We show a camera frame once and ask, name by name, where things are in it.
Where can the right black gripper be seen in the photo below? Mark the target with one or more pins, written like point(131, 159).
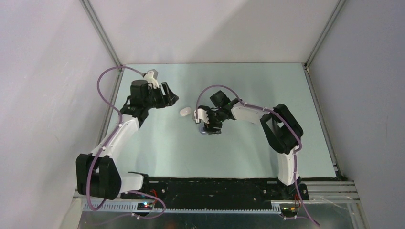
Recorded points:
point(210, 129)

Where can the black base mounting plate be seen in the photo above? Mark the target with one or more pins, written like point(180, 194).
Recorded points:
point(218, 202)

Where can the white earbud charging case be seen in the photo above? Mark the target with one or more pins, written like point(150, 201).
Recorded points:
point(185, 111)

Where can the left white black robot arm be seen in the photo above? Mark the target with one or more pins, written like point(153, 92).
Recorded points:
point(97, 173)

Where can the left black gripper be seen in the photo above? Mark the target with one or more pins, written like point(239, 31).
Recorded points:
point(169, 99)

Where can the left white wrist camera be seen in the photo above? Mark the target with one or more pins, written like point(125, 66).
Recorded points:
point(151, 77)

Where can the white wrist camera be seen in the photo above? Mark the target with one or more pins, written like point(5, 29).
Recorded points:
point(201, 115)
point(151, 77)

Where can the grey slotted cable duct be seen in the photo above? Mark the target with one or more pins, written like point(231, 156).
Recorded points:
point(141, 207)

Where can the purple earbud charging case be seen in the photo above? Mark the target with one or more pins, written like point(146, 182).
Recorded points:
point(202, 130)

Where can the aluminium frame post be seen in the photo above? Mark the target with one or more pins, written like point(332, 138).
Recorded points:
point(324, 33)
point(94, 19)

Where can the left aluminium frame post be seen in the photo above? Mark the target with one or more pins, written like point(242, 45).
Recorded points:
point(94, 19)

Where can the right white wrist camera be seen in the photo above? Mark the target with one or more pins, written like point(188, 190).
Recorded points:
point(201, 115)

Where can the aluminium front frame rail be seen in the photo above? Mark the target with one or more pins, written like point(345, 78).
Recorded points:
point(332, 189)

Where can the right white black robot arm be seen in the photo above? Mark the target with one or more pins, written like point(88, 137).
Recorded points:
point(280, 127)

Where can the right aluminium frame post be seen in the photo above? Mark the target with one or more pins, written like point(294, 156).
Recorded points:
point(324, 33)

